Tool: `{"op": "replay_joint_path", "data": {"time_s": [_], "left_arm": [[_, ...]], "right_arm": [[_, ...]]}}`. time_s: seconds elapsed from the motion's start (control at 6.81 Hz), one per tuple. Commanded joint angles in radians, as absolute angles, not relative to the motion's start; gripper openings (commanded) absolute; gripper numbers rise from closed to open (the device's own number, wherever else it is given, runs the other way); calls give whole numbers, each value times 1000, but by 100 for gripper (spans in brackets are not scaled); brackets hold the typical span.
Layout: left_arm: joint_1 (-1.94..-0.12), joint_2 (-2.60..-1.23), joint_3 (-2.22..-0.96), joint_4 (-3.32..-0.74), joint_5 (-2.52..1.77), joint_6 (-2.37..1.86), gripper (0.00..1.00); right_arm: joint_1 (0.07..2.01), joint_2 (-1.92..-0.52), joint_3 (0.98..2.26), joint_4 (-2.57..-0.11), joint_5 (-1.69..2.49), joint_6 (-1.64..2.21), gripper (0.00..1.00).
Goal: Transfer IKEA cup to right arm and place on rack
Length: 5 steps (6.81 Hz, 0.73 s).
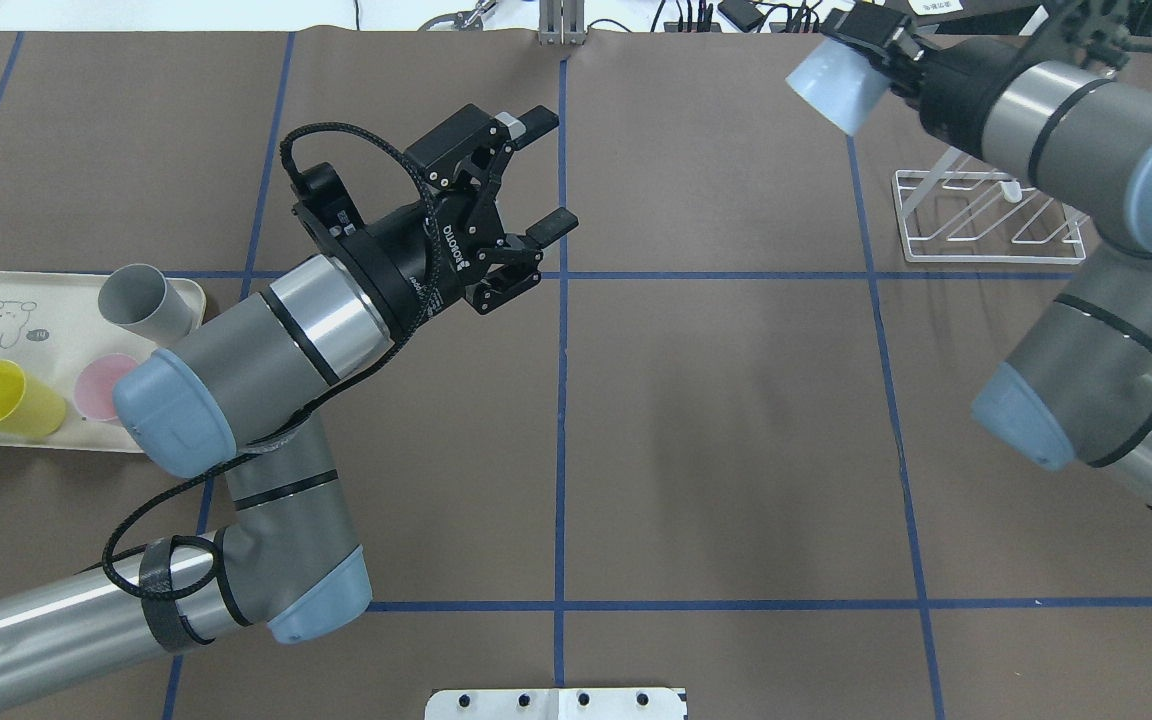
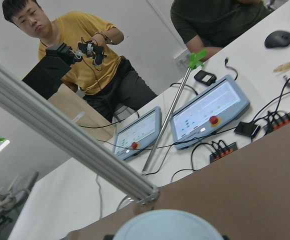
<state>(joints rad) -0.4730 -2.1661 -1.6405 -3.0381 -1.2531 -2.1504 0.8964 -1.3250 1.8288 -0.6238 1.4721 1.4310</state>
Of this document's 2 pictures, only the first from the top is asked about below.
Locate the yellow plastic cup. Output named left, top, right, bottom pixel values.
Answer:
left=0, top=359, right=67, bottom=439

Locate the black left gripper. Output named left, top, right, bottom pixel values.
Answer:
left=291, top=104, right=579, bottom=338

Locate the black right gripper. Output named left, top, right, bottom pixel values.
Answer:
left=820, top=6, right=1018, bottom=151

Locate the white wire cup rack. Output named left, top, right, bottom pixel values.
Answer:
left=890, top=149, right=1087, bottom=266

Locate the grey plastic cup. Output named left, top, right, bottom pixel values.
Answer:
left=97, top=264, right=206, bottom=346

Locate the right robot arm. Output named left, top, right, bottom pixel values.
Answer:
left=823, top=1, right=1152, bottom=511

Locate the aluminium frame post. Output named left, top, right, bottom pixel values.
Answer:
left=538, top=0, right=588, bottom=46

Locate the pink plastic cup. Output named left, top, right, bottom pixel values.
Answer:
left=73, top=354, right=141, bottom=427

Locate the white pedestal base plate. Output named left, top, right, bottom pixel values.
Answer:
left=422, top=687, right=689, bottom=719

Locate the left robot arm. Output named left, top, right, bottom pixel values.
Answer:
left=0, top=104, right=579, bottom=712

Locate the beige plastic tray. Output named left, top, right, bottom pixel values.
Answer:
left=0, top=272, right=156, bottom=454

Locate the light blue plastic cup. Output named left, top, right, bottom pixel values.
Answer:
left=785, top=38, right=890, bottom=137

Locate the metal reacher grabber stick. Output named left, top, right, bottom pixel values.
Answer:
left=417, top=1, right=498, bottom=32

